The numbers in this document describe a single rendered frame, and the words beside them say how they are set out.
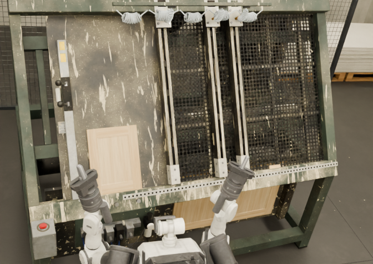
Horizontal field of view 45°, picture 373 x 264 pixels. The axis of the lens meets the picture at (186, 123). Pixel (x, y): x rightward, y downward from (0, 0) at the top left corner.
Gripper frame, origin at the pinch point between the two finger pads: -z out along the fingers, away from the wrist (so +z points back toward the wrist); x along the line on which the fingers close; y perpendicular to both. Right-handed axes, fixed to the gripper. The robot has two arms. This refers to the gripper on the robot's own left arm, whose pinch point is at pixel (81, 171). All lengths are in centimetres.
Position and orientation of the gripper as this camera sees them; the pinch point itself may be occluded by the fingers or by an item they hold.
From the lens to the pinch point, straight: 185.4
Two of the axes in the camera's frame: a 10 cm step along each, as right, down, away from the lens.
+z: 1.5, 8.4, 5.3
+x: 6.7, -4.8, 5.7
